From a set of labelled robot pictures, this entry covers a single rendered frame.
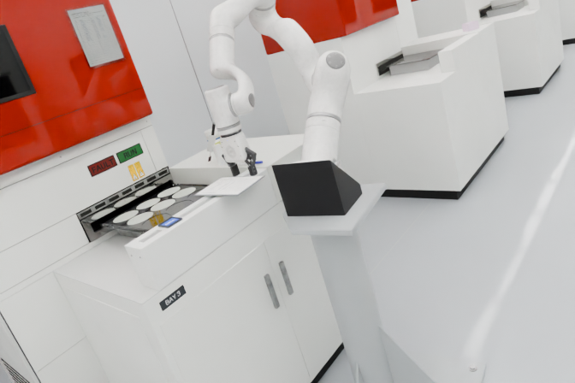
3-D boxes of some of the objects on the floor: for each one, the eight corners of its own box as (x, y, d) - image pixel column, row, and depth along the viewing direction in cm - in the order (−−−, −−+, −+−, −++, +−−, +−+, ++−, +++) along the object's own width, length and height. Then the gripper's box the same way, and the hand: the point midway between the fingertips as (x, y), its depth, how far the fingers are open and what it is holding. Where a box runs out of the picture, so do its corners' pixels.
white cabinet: (136, 435, 192) (52, 273, 167) (277, 297, 257) (232, 167, 233) (237, 510, 149) (144, 307, 125) (376, 322, 214) (333, 165, 190)
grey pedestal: (486, 365, 174) (449, 171, 150) (465, 471, 140) (413, 242, 115) (364, 346, 202) (316, 180, 178) (322, 430, 168) (255, 238, 144)
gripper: (254, 124, 153) (269, 171, 158) (221, 127, 165) (236, 171, 170) (240, 132, 148) (255, 179, 153) (206, 135, 160) (222, 179, 165)
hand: (244, 173), depth 161 cm, fingers open, 8 cm apart
